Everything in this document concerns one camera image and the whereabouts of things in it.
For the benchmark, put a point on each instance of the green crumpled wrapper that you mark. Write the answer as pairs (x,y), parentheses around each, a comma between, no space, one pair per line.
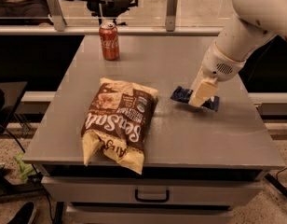
(27,171)

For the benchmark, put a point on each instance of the black shoe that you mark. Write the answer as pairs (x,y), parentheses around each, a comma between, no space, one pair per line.
(25,215)

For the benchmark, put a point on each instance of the middle metal bracket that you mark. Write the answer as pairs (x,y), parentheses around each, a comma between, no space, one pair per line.
(171,10)

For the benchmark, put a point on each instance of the red coca-cola can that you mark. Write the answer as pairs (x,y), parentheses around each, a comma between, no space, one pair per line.
(109,40)

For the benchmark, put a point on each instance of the metal bracket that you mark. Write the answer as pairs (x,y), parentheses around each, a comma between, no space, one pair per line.
(56,15)
(171,10)

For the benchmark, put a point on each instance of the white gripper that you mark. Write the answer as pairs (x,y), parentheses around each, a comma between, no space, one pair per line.
(216,63)

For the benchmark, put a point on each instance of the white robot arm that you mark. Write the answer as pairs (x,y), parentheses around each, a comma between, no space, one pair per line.
(254,23)

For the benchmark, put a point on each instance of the grey drawer cabinet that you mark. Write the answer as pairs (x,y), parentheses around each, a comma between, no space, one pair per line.
(210,162)

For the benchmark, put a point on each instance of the left metal bracket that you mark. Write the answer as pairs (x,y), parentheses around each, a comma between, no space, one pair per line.
(56,15)

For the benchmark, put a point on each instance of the blue rxbar blueberry bar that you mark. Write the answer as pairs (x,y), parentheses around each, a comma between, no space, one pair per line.
(182,95)

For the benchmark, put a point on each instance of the black drawer handle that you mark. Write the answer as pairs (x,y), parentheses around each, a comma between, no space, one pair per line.
(151,197)

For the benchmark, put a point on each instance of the brown sea salt chip bag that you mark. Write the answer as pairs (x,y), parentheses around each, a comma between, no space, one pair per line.
(117,122)

